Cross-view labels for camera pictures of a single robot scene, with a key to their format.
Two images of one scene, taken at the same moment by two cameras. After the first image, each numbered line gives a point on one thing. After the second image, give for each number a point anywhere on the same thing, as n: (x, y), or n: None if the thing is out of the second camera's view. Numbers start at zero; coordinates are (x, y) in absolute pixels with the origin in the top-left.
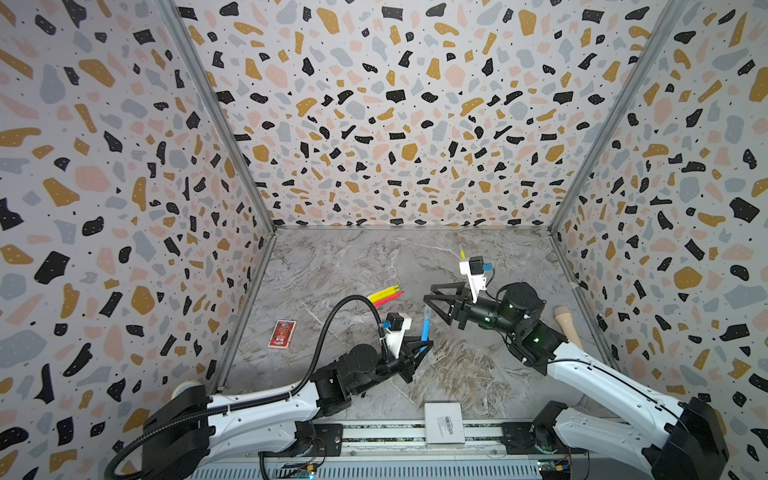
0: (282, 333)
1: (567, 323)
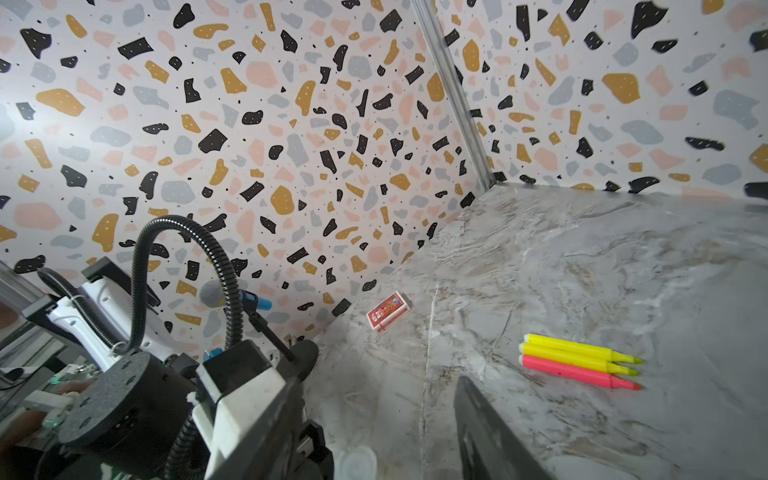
0: (388, 312)
1: None
